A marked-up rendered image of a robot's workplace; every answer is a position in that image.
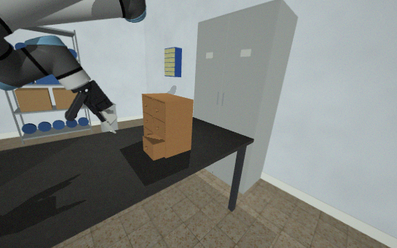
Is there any brown wooden drawer front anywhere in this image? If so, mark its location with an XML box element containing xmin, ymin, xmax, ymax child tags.
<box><xmin>143</xmin><ymin>112</ymin><xmax>153</xmax><ymax>131</ymax></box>
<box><xmin>143</xmin><ymin>134</ymin><xmax>165</xmax><ymax>161</ymax></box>
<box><xmin>144</xmin><ymin>127</ymin><xmax>153</xmax><ymax>135</ymax></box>
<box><xmin>153</xmin><ymin>99</ymin><xmax>165</xmax><ymax>121</ymax></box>
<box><xmin>153</xmin><ymin>117</ymin><xmax>165</xmax><ymax>140</ymax></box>
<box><xmin>143</xmin><ymin>96</ymin><xmax>152</xmax><ymax>115</ymax></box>

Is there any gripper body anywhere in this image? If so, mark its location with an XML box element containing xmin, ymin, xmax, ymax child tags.
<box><xmin>71</xmin><ymin>80</ymin><xmax>113</xmax><ymax>114</ymax></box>

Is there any tan wooden chest of drawers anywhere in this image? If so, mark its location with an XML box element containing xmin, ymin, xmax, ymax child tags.
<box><xmin>142</xmin><ymin>93</ymin><xmax>194</xmax><ymax>158</ymax></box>

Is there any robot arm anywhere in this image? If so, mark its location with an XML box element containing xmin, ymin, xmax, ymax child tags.
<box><xmin>0</xmin><ymin>0</ymin><xmax>146</xmax><ymax>91</ymax></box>

